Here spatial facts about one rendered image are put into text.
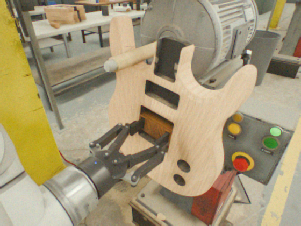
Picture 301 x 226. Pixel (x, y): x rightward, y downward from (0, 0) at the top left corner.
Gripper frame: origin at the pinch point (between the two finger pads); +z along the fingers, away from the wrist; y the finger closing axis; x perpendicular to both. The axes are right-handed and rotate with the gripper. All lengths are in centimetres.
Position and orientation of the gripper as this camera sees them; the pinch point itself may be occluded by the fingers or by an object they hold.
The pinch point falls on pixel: (153, 130)
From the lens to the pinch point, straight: 51.2
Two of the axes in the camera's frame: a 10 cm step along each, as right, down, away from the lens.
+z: 6.2, -4.3, 6.5
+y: 7.8, 4.5, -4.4
